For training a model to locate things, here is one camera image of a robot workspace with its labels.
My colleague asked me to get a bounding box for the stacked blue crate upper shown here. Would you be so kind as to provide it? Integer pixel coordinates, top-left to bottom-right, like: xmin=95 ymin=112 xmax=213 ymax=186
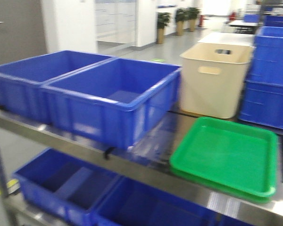
xmin=247 ymin=26 xmax=283 ymax=86

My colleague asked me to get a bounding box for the stacked blue crate lower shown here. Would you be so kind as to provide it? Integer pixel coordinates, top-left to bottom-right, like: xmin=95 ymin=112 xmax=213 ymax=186
xmin=239 ymin=80 xmax=283 ymax=129

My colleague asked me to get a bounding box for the potted plant in gold pot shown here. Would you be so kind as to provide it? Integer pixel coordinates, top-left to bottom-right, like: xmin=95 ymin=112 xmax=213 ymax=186
xmin=157 ymin=12 xmax=170 ymax=44

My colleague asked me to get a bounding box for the blue bin top shelf right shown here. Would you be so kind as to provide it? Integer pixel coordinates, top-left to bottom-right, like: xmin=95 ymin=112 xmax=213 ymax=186
xmin=42 ymin=58 xmax=181 ymax=149

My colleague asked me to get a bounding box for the blue bin below shelf left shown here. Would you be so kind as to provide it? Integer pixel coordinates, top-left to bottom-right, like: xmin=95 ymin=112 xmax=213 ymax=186
xmin=13 ymin=148 xmax=120 ymax=226

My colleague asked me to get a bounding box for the blue bin below shelf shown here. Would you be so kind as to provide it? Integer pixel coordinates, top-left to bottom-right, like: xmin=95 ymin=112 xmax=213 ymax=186
xmin=13 ymin=148 xmax=120 ymax=226
xmin=94 ymin=178 xmax=216 ymax=226

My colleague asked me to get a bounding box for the beige plastic basket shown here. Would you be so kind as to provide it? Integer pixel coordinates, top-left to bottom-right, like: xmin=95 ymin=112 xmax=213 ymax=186
xmin=179 ymin=42 xmax=254 ymax=119

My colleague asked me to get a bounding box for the blue bin below shelf right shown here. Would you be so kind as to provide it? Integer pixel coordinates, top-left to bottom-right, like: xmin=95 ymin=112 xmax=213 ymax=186
xmin=94 ymin=178 xmax=216 ymax=226

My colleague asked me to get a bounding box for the blue bin top shelf left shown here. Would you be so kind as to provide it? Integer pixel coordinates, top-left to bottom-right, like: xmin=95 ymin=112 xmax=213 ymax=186
xmin=0 ymin=50 xmax=112 ymax=124

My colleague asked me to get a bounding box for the steel shelving rack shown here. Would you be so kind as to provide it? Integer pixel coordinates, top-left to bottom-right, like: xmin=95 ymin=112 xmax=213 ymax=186
xmin=0 ymin=110 xmax=283 ymax=226

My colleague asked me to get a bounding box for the stacked blue crate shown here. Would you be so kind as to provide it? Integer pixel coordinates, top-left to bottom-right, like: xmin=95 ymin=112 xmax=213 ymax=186
xmin=247 ymin=26 xmax=283 ymax=86
xmin=239 ymin=80 xmax=283 ymax=129

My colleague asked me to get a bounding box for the blue bin shelf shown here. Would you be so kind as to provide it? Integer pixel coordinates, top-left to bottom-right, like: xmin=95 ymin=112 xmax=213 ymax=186
xmin=0 ymin=50 xmax=112 ymax=124
xmin=42 ymin=58 xmax=181 ymax=149

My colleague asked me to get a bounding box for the green plastic tray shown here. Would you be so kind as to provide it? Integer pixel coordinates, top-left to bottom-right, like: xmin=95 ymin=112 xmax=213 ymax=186
xmin=169 ymin=117 xmax=278 ymax=203

